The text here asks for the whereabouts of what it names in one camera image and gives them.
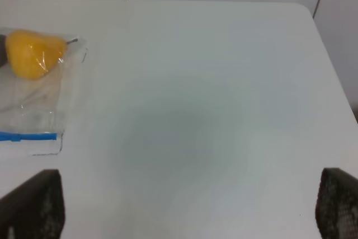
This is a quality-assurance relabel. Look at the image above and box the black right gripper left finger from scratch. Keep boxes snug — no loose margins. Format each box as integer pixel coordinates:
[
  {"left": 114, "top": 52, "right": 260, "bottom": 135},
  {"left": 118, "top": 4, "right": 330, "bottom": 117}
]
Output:
[{"left": 1, "top": 170, "right": 65, "bottom": 238}]

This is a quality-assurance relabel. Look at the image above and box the clear zip bag blue zipper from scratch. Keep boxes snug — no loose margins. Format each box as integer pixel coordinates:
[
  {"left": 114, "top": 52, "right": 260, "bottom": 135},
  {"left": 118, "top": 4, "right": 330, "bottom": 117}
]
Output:
[{"left": 1, "top": 27, "right": 88, "bottom": 159}]

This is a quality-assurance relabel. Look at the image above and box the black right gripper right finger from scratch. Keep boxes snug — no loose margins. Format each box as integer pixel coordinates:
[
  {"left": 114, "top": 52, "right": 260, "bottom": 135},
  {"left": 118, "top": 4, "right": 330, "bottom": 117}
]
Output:
[{"left": 315, "top": 168, "right": 357, "bottom": 238}]

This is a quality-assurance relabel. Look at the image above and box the purple toy eggplant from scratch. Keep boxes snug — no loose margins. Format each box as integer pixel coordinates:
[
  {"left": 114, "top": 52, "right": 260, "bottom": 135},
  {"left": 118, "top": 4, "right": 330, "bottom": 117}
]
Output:
[{"left": 0, "top": 34, "right": 7, "bottom": 67}]

